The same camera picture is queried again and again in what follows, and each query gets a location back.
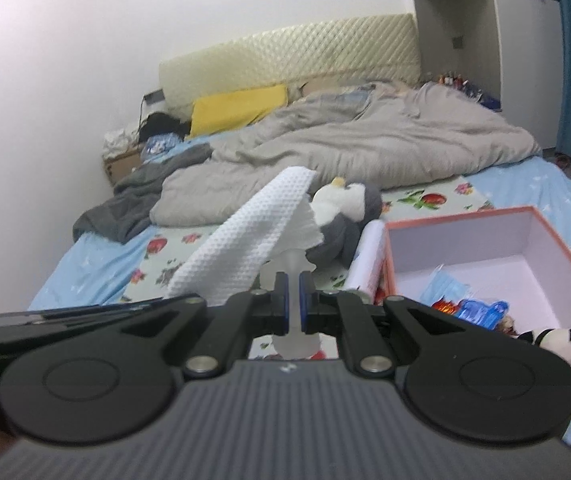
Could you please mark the white textured cloth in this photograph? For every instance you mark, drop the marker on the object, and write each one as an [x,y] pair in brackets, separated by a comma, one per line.
[245,240]

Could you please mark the grey wall switch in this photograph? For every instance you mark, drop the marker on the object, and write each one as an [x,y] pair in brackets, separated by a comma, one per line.
[458,42]

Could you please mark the black clothes pile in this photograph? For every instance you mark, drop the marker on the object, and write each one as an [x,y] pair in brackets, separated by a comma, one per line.
[163,125]

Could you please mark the cream quilted headboard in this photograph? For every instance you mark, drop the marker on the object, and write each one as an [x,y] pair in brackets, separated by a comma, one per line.
[315,50]

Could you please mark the pink cardboard box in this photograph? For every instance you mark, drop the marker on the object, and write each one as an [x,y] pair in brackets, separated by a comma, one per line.
[465,245]

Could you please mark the brown cardboard box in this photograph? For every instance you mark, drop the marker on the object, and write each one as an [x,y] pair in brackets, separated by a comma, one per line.
[123,170]

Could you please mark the blue face mask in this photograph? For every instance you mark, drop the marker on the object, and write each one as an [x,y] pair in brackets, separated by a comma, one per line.
[445,287]

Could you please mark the white crumpled cloth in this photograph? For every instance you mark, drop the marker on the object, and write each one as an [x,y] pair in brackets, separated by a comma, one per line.
[118,142]

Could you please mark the red foil wrapper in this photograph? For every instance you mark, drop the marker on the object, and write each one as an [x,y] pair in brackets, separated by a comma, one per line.
[446,306]

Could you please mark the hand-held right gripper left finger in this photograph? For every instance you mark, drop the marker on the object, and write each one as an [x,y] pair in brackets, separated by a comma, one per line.
[282,305]

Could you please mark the grey duvet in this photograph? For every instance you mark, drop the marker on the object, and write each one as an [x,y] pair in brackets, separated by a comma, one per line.
[365,140]

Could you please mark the grey penguin plush toy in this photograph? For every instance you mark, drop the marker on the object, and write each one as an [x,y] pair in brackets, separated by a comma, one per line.
[355,210]

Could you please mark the fruit printed mat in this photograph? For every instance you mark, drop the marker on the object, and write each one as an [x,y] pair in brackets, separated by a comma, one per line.
[195,240]

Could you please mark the small panda plush toy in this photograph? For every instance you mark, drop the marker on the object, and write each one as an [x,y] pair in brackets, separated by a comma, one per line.
[550,340]

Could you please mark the blue printed bag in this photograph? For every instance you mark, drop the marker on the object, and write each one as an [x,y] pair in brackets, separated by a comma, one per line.
[160,145]

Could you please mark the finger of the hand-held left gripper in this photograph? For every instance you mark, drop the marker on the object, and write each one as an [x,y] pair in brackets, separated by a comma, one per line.
[90,310]

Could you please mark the yellow pillow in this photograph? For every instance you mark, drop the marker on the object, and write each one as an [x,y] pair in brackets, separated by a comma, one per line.
[235,107]

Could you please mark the row of small bottles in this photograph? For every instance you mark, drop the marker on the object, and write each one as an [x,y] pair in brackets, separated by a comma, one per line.
[460,82]

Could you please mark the light blue bedsheet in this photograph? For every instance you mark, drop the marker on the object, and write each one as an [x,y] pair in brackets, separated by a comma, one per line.
[540,185]

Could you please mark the blue tissue packet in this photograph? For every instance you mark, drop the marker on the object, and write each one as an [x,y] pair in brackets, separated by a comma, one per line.
[480,312]

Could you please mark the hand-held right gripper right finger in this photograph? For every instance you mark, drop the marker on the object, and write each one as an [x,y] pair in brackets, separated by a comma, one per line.
[306,305]

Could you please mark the white wardrobe cabinet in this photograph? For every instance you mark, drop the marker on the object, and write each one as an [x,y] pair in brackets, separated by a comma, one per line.
[515,50]

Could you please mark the white spray can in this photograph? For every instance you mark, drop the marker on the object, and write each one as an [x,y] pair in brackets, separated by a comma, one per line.
[365,260]

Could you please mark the dark grey blanket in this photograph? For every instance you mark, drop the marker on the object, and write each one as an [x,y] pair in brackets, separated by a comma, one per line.
[125,205]

